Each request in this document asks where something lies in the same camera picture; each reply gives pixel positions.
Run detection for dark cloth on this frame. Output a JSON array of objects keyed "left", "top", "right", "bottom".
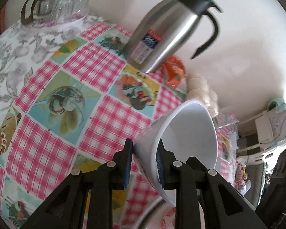
[{"left": 255, "top": 139, "right": 286, "bottom": 229}]

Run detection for stainless steel thermos jug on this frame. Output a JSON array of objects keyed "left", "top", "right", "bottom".
[{"left": 123, "top": 0, "right": 223, "bottom": 74}]

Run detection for colourful snack packets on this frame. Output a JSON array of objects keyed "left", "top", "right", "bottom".
[{"left": 235, "top": 162, "right": 251, "bottom": 196}]

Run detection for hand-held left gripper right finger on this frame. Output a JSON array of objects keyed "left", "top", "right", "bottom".
[{"left": 156, "top": 138, "right": 255, "bottom": 229}]

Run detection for white floral rim plate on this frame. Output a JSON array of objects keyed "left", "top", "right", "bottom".
[{"left": 155, "top": 206, "right": 177, "bottom": 229}]

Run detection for cluster of clear glasses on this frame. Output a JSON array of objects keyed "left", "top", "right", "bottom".
[{"left": 51, "top": 0, "right": 91, "bottom": 22}]

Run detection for white plastic cup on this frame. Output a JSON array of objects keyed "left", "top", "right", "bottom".
[{"left": 133, "top": 100, "right": 218, "bottom": 207}]

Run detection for clear plastic container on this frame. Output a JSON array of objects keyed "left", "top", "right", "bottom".
[{"left": 216, "top": 113, "right": 239, "bottom": 130}]

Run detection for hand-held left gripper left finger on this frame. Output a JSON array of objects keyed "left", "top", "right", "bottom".
[{"left": 20, "top": 138, "right": 134, "bottom": 229}]

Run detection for green cloth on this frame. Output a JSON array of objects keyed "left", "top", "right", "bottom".
[{"left": 267, "top": 98, "right": 286, "bottom": 112}]

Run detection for clear glass jug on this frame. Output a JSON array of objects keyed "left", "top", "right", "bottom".
[{"left": 20, "top": 0, "right": 60, "bottom": 25}]

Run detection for patchwork checkered tablecloth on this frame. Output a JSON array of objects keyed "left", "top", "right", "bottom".
[{"left": 0, "top": 13, "right": 239, "bottom": 229}]

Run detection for orange snack packet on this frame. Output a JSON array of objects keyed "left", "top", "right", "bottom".
[{"left": 162, "top": 55, "right": 187, "bottom": 87}]

